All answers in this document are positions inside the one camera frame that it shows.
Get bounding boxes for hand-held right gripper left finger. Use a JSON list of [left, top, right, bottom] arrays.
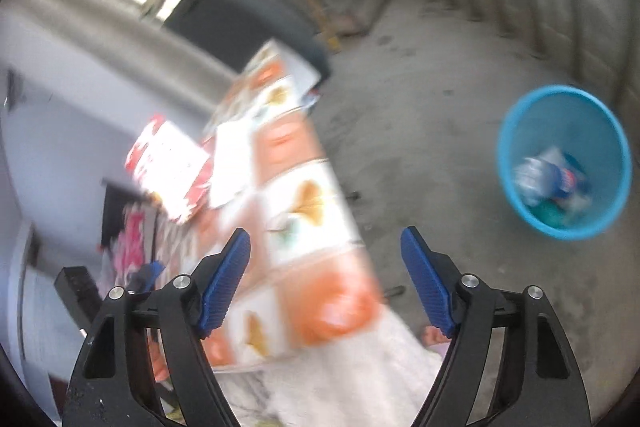
[[62, 227, 252, 427]]

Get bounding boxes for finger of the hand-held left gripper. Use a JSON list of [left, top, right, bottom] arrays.
[[127, 261, 167, 294]]

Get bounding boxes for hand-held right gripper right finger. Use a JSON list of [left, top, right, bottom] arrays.
[[400, 227, 591, 427]]

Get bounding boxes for red and white snack bag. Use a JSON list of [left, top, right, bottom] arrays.
[[125, 114, 215, 225]]

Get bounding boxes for clear zip bag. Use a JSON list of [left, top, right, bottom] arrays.
[[207, 119, 258, 210]]

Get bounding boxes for teal plastic bag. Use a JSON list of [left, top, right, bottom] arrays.
[[530, 199, 568, 228]]

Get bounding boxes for plastic bottle with blue label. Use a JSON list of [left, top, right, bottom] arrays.
[[515, 147, 591, 208]]

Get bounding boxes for blue plastic basket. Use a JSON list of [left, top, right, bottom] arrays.
[[496, 85, 632, 242]]

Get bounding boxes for black headboard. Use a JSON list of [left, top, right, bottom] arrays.
[[100, 179, 151, 253]]

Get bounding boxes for ginkgo patterned tablecloth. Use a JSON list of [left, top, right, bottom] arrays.
[[150, 39, 386, 370]]

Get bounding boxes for grey curtain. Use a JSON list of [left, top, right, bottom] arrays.
[[0, 0, 241, 118]]

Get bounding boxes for concrete block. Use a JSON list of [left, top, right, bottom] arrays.
[[325, 4, 383, 40]]

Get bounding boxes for dark cabinet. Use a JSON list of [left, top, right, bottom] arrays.
[[162, 0, 333, 80]]

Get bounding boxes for metal railing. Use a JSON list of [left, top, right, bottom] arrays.
[[345, 0, 640, 108]]

